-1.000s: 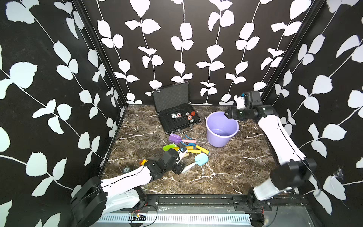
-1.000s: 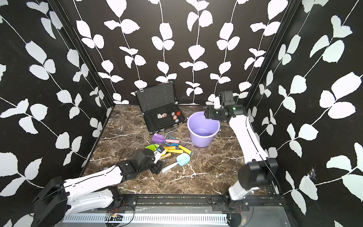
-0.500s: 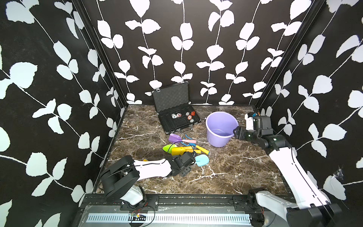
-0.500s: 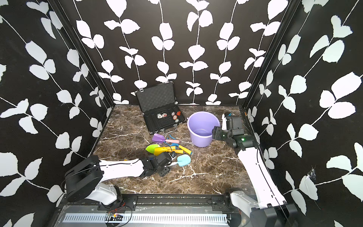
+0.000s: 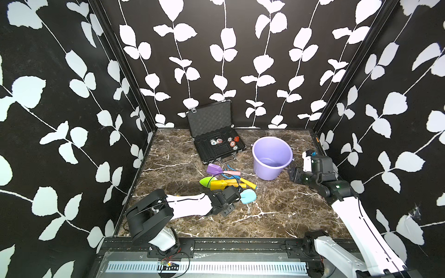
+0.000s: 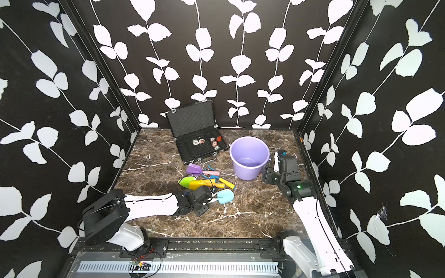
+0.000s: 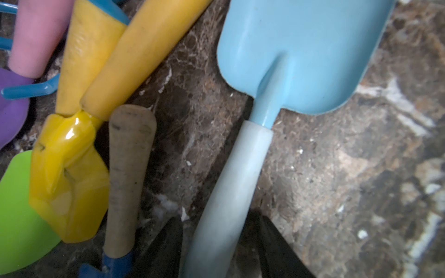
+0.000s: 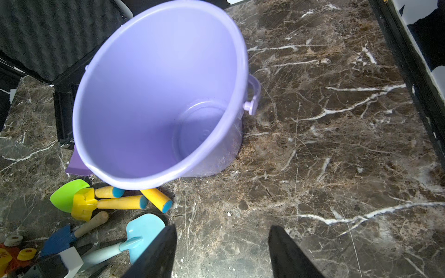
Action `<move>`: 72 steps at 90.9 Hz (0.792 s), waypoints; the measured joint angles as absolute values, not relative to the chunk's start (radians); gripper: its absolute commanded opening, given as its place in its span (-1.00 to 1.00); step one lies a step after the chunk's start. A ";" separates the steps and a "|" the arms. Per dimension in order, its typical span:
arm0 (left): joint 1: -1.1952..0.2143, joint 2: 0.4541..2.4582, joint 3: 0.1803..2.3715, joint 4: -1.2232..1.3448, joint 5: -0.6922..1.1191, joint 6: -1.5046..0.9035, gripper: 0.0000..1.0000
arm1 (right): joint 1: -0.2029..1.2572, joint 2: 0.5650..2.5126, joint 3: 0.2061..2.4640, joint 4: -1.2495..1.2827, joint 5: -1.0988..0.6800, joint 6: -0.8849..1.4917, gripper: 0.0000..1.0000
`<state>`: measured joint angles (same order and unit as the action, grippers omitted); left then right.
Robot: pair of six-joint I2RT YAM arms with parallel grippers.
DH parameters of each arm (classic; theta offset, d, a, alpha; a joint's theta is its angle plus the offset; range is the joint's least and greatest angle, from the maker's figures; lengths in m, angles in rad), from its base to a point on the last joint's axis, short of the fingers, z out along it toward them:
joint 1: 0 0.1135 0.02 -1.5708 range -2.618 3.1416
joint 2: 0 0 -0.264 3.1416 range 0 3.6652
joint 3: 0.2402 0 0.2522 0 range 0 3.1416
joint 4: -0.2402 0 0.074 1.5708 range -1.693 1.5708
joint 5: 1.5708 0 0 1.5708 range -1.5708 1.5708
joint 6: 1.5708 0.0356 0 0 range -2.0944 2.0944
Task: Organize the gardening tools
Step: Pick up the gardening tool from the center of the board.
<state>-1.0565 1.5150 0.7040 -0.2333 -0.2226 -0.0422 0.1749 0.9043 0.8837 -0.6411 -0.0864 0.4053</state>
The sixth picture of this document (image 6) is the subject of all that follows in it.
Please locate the light blue toy shovel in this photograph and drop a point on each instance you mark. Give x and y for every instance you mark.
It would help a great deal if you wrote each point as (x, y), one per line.
(223, 197)

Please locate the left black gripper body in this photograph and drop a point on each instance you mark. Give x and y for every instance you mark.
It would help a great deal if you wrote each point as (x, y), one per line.
(200, 209)

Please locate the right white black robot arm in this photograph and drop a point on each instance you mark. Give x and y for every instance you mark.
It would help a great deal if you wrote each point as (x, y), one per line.
(326, 258)

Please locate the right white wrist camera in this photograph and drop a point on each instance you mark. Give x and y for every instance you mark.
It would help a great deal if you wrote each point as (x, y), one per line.
(280, 161)

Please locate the blue toy rake yellow handle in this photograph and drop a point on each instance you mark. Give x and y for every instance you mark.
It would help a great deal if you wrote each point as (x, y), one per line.
(221, 180)

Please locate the white perforated strip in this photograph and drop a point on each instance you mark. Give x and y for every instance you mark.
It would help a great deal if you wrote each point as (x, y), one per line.
(177, 267)

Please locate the open black foam case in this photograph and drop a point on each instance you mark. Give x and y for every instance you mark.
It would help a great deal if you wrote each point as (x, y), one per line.
(195, 131)

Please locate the green toy shovel yellow handle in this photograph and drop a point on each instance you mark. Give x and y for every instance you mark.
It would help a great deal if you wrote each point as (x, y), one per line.
(185, 181)

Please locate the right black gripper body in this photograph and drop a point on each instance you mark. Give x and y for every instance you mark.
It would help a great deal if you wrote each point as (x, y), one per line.
(273, 177)

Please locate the purple toy shovel pink handle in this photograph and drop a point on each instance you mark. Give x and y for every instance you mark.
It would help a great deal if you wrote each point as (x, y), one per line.
(195, 169)

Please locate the black front mounting rail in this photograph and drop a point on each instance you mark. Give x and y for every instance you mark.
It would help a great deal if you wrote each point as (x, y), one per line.
(267, 248)

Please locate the purple plastic bucket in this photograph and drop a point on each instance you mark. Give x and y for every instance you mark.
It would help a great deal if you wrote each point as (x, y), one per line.
(249, 155)

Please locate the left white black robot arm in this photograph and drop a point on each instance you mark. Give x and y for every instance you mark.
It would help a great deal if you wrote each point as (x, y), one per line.
(107, 219)

